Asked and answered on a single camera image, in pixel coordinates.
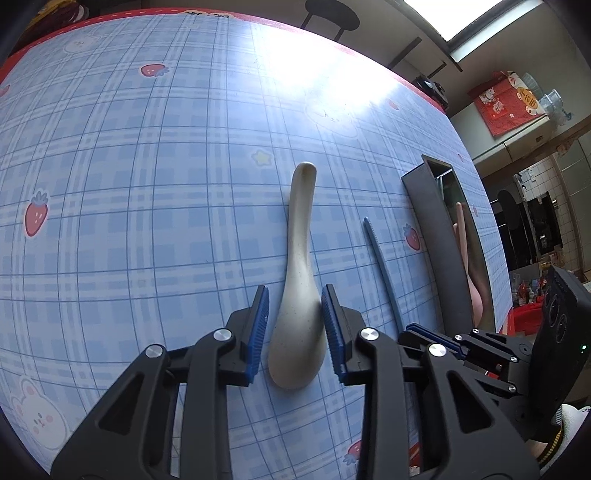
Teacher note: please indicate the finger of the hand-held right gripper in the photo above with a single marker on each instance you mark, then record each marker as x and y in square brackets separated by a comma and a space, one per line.
[434, 336]
[505, 387]

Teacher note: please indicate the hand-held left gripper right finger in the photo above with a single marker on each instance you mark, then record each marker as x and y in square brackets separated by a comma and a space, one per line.
[332, 332]

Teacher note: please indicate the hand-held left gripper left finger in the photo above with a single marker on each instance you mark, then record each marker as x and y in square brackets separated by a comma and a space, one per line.
[258, 337]

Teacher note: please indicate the beige spoon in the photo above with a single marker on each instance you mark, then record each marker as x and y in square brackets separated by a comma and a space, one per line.
[295, 323]

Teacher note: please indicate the pink spoon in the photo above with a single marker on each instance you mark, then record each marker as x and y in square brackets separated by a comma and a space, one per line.
[475, 295]

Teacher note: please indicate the metal utensil box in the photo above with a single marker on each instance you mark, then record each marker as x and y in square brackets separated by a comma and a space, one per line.
[438, 258]

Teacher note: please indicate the blue chopstick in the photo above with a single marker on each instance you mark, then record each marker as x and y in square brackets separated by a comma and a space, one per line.
[381, 263]

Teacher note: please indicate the white fluffy cloth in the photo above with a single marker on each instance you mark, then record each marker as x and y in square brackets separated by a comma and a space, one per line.
[577, 417]

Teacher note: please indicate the black oven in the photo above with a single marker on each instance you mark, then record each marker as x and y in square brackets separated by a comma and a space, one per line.
[542, 226]

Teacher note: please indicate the black chair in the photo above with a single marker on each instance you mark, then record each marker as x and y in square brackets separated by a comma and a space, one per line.
[508, 221]

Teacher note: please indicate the white fridge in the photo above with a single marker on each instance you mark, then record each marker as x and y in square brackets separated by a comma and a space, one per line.
[531, 143]

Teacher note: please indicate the blue plaid table mat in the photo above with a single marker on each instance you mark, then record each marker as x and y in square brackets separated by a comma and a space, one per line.
[138, 184]

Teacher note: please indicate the clear plastic containers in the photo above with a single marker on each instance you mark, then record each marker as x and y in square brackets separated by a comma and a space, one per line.
[554, 104]

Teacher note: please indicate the red printed cloth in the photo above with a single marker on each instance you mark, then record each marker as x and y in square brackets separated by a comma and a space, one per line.
[503, 104]

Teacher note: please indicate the silver pressure cooker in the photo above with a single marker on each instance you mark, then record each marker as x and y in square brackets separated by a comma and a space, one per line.
[434, 87]

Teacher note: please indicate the dark framed window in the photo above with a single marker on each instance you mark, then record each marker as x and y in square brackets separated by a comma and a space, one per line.
[471, 27]

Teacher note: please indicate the black round stool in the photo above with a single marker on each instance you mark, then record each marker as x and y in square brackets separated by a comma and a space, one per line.
[330, 11]

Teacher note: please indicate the dark clothes pile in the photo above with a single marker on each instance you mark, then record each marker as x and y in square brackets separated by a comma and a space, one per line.
[60, 9]

